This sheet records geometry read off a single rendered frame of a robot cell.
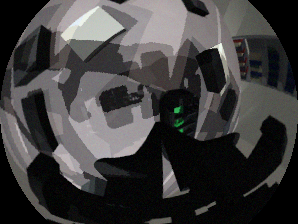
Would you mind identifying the white flat panel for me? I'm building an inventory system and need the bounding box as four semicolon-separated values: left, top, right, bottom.
209;43;230;96

